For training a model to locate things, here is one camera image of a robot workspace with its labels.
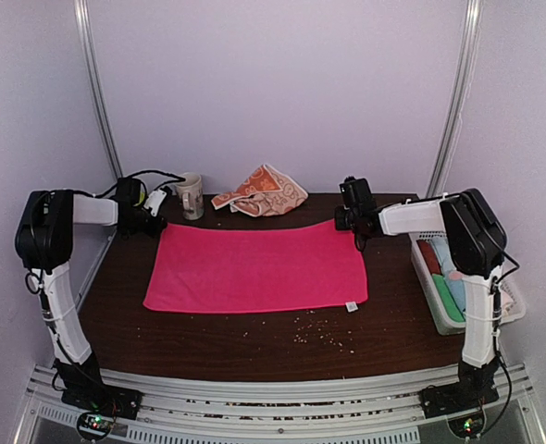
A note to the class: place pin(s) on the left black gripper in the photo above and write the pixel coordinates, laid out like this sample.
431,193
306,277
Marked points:
160,224

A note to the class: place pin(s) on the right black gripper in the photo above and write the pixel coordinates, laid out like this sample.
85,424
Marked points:
341,223

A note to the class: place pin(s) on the pink microfiber towel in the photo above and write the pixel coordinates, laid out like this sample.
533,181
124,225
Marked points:
229,272

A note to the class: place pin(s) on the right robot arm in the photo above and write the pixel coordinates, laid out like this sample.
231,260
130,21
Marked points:
476,242

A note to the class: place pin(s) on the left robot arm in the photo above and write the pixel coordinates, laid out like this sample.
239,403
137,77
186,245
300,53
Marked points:
44,244

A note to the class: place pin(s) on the beige ceramic mug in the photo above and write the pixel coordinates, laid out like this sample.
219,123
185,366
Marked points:
190,194

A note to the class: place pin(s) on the red rolled towel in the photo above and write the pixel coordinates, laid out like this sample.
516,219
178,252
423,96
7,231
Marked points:
429,256

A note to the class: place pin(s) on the light blue rolled towel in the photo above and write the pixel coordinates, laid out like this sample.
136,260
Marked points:
441,249

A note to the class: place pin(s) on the orange patterned towel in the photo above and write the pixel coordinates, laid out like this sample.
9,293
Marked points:
267,192

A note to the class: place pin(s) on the blue cartoon rolled towel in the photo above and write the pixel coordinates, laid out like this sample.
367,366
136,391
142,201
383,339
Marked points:
456,286

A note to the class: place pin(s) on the green rolled towel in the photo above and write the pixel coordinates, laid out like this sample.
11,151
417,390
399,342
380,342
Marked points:
447,299

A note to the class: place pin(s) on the white plastic basket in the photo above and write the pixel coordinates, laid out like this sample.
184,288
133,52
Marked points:
482,310

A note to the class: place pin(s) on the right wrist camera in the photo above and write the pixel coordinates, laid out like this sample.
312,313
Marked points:
356,194

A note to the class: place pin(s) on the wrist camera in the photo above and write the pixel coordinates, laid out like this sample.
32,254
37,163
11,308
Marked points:
356,194
155,200

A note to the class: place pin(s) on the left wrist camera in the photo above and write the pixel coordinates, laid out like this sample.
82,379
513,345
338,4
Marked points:
155,200

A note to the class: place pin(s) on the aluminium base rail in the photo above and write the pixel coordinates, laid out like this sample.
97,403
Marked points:
376,409

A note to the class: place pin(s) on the right aluminium frame post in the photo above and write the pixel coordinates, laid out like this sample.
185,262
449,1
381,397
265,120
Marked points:
462,83

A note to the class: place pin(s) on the aluminium frame post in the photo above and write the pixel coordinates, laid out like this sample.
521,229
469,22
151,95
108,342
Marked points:
84,26
462,83

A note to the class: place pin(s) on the left aluminium frame post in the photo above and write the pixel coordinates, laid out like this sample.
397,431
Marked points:
84,26

